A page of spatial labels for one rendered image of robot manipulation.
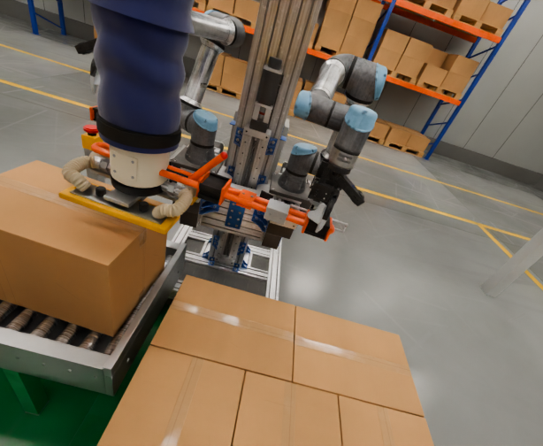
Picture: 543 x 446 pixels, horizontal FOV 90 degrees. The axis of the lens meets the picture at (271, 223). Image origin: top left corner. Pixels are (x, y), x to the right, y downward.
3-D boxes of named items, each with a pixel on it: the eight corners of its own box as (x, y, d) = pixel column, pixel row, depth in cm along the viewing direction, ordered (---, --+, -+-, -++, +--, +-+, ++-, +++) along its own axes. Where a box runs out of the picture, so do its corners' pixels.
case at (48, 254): (-35, 288, 105) (-80, 203, 83) (52, 231, 139) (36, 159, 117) (113, 337, 106) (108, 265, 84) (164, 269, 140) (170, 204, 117)
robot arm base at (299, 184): (278, 175, 151) (283, 159, 146) (303, 183, 153) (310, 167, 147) (277, 188, 139) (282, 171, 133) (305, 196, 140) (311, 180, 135)
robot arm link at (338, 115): (337, 98, 83) (335, 103, 73) (372, 111, 82) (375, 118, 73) (327, 124, 87) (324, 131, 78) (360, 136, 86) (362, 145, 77)
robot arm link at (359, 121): (378, 111, 72) (381, 116, 65) (359, 149, 78) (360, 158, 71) (350, 101, 72) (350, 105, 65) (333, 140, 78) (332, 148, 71)
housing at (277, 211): (263, 219, 86) (266, 207, 84) (266, 208, 92) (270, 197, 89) (283, 226, 86) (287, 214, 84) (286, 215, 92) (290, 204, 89)
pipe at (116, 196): (62, 185, 82) (59, 167, 79) (117, 158, 103) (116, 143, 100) (169, 222, 82) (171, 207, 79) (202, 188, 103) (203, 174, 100)
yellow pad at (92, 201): (58, 197, 82) (56, 183, 79) (83, 184, 91) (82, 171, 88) (164, 235, 82) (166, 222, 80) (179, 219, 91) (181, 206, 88)
